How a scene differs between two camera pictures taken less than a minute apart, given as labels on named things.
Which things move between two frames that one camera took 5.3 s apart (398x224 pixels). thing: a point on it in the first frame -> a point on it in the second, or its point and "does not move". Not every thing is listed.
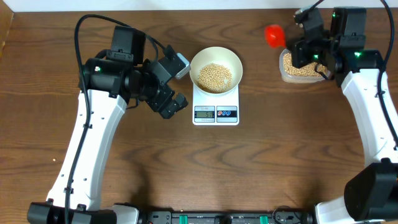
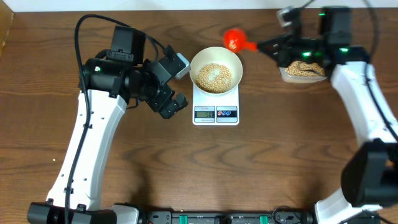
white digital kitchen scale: x=222 y=109 does not move
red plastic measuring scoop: x=275 y=35 -> x=236 y=40
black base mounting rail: x=285 y=216 does not move
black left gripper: x=158 y=102 does not move
